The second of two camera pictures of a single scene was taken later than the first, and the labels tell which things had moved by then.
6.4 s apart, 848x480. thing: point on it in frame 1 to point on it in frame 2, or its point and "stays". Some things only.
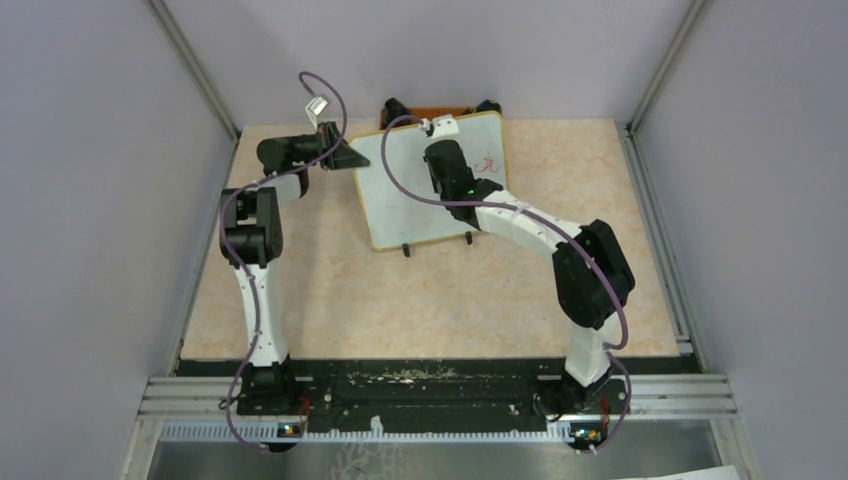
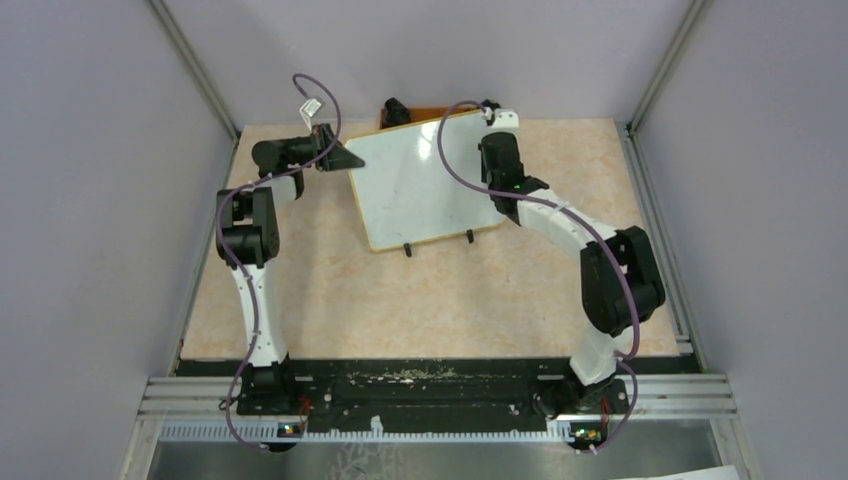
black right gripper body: [438, 188] to [485, 175]
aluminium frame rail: [171, 398] stays
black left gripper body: [318, 144] stays
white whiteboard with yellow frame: [387, 216] stays
